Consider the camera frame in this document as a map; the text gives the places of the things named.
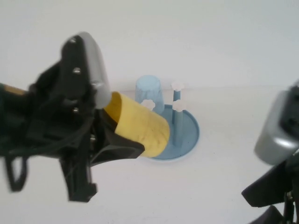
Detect light blue plastic cup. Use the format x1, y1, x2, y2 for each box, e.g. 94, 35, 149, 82
135, 74, 164, 115

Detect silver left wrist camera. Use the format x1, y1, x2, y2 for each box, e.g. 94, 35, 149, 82
78, 31, 112, 110

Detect yellow plastic cup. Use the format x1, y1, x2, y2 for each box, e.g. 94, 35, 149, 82
102, 91, 171, 159

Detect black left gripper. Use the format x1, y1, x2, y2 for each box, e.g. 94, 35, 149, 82
25, 63, 146, 203

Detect black left camera mount bracket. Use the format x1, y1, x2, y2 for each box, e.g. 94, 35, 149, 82
59, 35, 94, 112

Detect blue cup stand white caps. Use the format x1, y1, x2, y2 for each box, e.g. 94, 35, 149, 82
141, 81, 201, 163

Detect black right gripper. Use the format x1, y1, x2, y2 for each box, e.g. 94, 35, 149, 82
241, 149, 299, 224

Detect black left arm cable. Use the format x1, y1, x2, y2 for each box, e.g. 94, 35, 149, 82
0, 149, 32, 193

